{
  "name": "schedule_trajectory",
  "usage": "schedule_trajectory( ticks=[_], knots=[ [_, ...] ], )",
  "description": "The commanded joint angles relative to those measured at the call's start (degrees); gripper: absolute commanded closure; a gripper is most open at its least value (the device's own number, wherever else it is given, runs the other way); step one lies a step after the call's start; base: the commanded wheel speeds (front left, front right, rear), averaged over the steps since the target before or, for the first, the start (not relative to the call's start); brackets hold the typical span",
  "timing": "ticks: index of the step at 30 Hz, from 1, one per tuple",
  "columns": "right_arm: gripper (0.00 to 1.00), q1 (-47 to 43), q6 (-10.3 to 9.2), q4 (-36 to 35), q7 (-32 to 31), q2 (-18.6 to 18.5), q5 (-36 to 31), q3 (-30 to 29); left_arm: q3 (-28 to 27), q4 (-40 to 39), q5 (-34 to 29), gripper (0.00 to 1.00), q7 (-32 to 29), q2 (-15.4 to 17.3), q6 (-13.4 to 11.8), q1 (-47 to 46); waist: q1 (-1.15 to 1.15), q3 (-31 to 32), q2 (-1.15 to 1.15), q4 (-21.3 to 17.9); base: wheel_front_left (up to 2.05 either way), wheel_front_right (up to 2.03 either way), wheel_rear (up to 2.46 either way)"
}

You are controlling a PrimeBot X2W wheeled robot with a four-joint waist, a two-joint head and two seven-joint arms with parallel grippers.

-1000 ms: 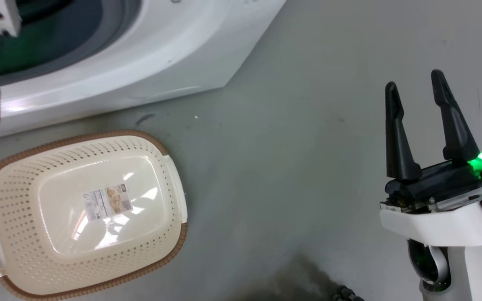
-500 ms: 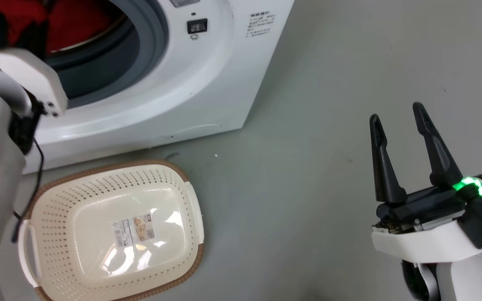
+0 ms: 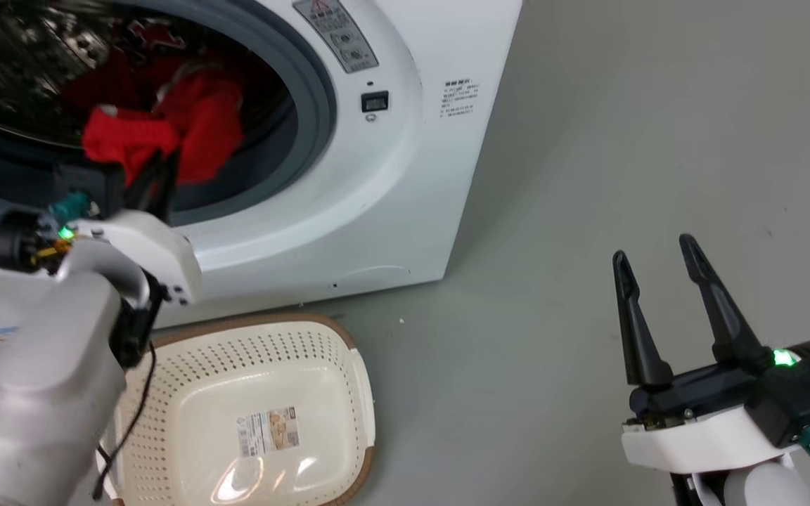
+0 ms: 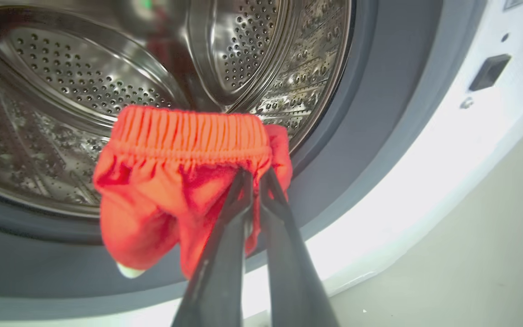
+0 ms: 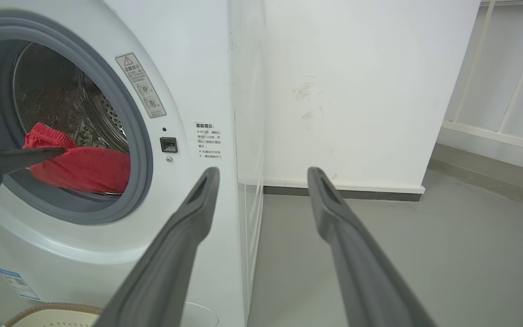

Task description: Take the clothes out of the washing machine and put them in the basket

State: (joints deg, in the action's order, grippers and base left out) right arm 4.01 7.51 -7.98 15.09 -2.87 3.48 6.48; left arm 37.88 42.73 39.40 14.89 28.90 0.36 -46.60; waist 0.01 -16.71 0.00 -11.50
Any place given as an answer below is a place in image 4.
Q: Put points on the white front-load washing machine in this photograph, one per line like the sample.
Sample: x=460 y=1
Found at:
x=425 y=204

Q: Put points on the red shorts with elastic waistband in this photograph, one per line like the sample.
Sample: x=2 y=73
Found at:
x=152 y=181

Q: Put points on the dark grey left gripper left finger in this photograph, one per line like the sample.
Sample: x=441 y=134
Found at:
x=218 y=272

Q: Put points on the black door latch socket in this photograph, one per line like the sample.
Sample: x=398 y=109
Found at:
x=489 y=72

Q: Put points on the perforated stainless steel drum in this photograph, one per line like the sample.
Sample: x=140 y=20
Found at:
x=71 y=81

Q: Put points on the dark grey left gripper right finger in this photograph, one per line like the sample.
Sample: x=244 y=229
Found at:
x=291 y=281

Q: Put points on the grey rubber door gasket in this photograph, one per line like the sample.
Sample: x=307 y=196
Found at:
x=357 y=136

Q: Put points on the small silver screw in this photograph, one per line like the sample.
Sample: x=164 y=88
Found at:
x=466 y=103

